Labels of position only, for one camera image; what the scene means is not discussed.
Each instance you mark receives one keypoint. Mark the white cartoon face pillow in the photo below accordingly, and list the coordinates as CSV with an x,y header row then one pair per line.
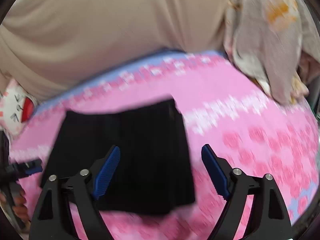
x,y
15,107

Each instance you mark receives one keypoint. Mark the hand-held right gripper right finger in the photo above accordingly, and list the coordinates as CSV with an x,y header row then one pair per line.
x,y
216,170

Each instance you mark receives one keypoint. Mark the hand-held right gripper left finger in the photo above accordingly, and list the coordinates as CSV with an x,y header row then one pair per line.
x,y
105,172

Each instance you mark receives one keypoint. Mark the pale floral fleece blanket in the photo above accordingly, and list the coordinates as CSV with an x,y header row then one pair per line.
x,y
267,42

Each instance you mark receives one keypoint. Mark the person's left hand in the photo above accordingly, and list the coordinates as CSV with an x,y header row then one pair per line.
x,y
20,202

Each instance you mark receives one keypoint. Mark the pink rose print bedsheet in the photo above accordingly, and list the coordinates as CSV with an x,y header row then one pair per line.
x,y
237,135

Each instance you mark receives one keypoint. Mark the black pants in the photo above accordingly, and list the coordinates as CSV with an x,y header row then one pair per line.
x,y
140,140

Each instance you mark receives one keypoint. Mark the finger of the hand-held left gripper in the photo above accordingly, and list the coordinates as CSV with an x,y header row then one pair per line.
x,y
30,170

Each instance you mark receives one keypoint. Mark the beige cloth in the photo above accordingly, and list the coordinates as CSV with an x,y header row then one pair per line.
x,y
112,30

